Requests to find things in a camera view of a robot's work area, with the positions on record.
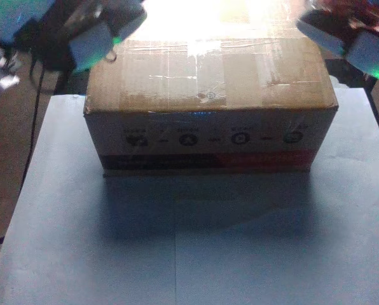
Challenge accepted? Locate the taped cardboard box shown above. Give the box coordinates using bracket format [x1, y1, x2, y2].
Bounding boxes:
[83, 0, 340, 178]

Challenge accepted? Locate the black cable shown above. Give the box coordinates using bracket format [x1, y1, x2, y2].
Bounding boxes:
[21, 47, 47, 185]

